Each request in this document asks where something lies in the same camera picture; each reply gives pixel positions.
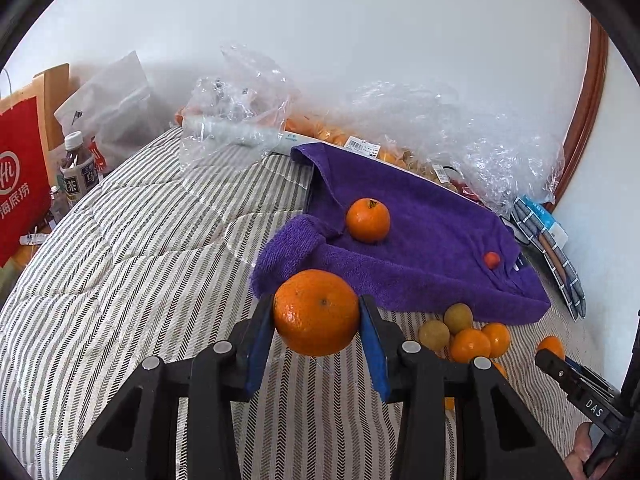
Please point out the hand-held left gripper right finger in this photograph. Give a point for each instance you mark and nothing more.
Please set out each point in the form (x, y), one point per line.
(375, 355)

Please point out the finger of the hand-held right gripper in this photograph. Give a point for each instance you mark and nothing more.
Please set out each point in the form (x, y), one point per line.
(552, 362)
(595, 377)

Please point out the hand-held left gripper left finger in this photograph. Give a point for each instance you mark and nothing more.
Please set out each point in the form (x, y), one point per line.
(257, 355)

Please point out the yellow-green round fruit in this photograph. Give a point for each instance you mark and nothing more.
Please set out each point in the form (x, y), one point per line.
(434, 334)
(458, 318)

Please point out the large orange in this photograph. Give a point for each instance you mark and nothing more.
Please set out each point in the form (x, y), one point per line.
(316, 312)

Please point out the small red fruit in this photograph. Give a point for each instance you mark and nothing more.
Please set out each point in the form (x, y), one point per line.
(492, 259)

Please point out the purple towel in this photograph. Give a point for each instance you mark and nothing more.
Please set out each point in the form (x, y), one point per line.
(425, 240)

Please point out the orange with dark stem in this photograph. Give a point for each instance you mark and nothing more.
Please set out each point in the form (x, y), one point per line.
(368, 220)

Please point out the plastic bag of yellow fruits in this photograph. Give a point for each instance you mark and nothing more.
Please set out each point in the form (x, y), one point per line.
(420, 165)

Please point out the person's right hand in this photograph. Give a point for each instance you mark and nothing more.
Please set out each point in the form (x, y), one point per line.
(580, 452)

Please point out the checked grey cloth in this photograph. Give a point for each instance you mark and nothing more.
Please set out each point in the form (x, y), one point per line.
(560, 265)

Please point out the blue white tissue pack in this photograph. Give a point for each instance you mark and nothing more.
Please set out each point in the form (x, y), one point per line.
(547, 220)

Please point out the white plastic wrap roll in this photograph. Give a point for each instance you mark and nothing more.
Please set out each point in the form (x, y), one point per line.
(225, 130)

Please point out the plastic bag of oranges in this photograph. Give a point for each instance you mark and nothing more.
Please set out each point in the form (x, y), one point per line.
(320, 130)

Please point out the large clear plastic bag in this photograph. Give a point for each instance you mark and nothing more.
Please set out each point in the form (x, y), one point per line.
(475, 130)

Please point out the tea bottle with white cap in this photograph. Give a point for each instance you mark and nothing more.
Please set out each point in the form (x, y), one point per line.
(77, 175)

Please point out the crumpled clear plastic bag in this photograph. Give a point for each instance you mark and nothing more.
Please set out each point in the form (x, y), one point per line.
(240, 90)

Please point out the clear zip plastic bag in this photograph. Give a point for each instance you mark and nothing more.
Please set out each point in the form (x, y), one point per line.
(115, 105)

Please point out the red paper bag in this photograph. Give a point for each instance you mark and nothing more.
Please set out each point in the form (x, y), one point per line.
(22, 175)

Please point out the brown wooden door frame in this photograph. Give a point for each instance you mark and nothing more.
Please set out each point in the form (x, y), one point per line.
(590, 100)

